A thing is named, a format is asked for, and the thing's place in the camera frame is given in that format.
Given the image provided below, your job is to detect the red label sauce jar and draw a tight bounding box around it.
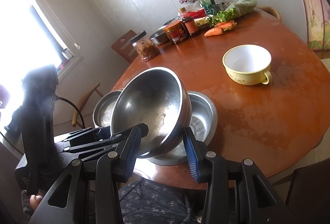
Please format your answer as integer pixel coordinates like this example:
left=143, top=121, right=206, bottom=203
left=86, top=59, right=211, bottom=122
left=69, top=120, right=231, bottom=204
left=163, top=20, right=188, bottom=44

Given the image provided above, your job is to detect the far wooden chair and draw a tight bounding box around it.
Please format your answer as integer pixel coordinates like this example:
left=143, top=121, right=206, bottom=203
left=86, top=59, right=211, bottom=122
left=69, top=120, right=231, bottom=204
left=259, top=6, right=282, bottom=21

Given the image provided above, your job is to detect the round steel pan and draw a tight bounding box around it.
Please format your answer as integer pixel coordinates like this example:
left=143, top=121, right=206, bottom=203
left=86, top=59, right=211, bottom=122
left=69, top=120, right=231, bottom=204
left=93, top=90, right=121, bottom=127

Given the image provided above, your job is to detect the dark soy sauce bottle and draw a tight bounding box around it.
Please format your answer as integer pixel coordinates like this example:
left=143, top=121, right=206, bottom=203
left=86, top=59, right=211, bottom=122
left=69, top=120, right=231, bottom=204
left=178, top=7, right=199, bottom=37

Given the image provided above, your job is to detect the person left hand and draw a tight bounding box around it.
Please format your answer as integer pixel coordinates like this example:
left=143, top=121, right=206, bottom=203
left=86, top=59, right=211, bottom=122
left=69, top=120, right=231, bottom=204
left=21, top=190, right=43, bottom=218

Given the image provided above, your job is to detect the yellow white enamel bowl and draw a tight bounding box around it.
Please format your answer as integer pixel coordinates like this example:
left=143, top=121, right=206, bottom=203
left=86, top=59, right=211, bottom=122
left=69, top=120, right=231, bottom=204
left=222, top=44, right=272, bottom=86

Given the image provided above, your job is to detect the brown slatted wooden chair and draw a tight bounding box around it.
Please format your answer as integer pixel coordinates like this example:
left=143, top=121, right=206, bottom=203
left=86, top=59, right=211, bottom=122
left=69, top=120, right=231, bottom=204
left=111, top=30, right=138, bottom=64

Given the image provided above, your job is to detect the bag of green vegetables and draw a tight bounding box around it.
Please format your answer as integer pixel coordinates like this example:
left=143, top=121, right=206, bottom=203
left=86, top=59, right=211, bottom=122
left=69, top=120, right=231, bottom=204
left=209, top=0, right=257, bottom=27

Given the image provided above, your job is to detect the clear green plastic bottle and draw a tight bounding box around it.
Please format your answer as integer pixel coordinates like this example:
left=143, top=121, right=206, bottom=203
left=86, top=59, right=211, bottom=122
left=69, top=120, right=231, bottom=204
left=199, top=0, right=215, bottom=16

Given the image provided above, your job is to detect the light wooden armchair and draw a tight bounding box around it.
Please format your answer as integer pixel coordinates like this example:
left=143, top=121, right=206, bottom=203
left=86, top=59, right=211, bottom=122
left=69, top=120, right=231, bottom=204
left=72, top=83, right=104, bottom=129

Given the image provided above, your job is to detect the orange carrot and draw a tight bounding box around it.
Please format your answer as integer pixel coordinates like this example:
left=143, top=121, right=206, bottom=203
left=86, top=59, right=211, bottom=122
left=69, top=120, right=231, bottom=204
left=216, top=20, right=236, bottom=31
left=204, top=27, right=224, bottom=37

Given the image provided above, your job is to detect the red snack package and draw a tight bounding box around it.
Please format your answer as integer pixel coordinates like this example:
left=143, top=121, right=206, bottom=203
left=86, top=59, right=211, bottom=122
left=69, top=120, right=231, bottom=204
left=187, top=8, right=206, bottom=19

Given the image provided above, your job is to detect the hello kitty door curtain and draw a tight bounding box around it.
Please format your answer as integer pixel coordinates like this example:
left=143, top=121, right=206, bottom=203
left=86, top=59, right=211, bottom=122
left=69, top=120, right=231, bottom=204
left=303, top=0, right=329, bottom=51

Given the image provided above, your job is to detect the rear orange carrot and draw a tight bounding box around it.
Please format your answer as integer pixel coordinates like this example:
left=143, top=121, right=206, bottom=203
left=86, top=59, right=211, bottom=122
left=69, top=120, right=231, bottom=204
left=216, top=20, right=236, bottom=31

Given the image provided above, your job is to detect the deep steel mixing bowl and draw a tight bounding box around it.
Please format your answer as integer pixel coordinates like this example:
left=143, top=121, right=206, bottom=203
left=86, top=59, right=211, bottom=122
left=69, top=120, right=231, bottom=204
left=110, top=67, right=192, bottom=158

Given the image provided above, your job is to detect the window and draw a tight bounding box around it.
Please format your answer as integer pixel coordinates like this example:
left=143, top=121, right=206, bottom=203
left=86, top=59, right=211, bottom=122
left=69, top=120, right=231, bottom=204
left=1, top=0, right=81, bottom=102

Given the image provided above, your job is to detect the black cable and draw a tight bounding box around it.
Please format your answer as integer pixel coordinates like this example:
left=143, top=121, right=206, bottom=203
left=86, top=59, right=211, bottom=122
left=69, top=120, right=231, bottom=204
left=55, top=95, right=86, bottom=129

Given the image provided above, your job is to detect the wide shallow steel bowl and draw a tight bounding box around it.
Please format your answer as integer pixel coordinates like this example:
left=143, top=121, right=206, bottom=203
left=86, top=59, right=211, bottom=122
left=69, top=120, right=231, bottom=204
left=148, top=91, right=218, bottom=166

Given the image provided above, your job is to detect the front orange carrot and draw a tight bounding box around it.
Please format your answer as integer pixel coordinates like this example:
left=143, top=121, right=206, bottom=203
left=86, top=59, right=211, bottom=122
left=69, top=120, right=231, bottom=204
left=204, top=27, right=224, bottom=37

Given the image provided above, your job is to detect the clear jar black lid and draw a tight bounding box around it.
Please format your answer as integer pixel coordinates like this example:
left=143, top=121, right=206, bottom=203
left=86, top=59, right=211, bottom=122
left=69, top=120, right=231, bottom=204
left=129, top=31, right=159, bottom=61

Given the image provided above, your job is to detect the small steel bowl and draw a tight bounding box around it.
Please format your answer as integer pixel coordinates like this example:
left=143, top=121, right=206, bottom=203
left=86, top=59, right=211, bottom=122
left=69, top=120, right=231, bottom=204
left=151, top=28, right=170, bottom=46

